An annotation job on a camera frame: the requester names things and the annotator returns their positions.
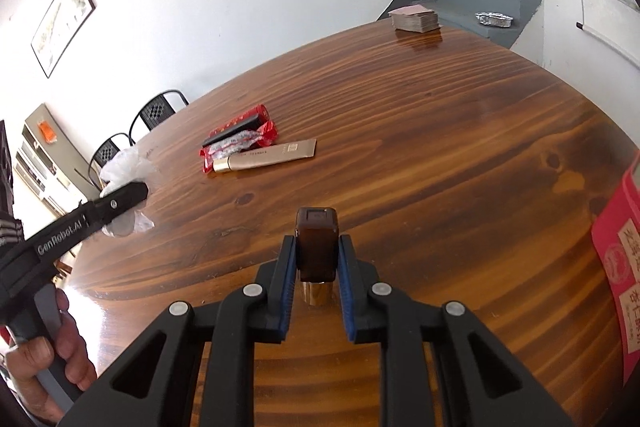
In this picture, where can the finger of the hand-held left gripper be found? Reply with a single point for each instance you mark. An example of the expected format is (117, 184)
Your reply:
(117, 202)

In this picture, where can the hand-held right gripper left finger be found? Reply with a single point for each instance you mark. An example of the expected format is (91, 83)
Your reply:
(287, 292)

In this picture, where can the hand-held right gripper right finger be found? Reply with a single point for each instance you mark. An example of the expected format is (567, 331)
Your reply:
(347, 292)

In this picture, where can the white plastic bag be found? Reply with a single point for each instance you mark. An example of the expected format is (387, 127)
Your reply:
(125, 167)

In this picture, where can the brown bottle with gold cap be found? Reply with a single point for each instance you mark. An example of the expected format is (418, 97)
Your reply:
(316, 252)

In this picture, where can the wooden desktop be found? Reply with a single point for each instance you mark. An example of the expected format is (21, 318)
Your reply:
(450, 132)

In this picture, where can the person's left hand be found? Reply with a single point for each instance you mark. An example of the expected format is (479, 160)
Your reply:
(75, 357)

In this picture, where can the black metal chair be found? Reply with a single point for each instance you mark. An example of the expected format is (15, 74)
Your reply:
(107, 152)
(155, 109)

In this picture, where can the pale cabinet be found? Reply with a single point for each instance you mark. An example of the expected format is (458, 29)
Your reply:
(50, 167)

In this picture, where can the orange sticker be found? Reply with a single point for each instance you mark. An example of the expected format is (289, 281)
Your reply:
(47, 131)

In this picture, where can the red snack wrapper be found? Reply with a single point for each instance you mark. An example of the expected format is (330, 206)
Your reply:
(240, 143)

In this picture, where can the gold cosmetic tube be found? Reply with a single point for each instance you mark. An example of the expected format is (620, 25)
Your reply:
(275, 153)

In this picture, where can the foil tray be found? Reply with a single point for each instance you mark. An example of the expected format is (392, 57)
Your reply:
(494, 20)

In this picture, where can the framed wall picture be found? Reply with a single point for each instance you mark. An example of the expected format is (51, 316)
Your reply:
(62, 22)

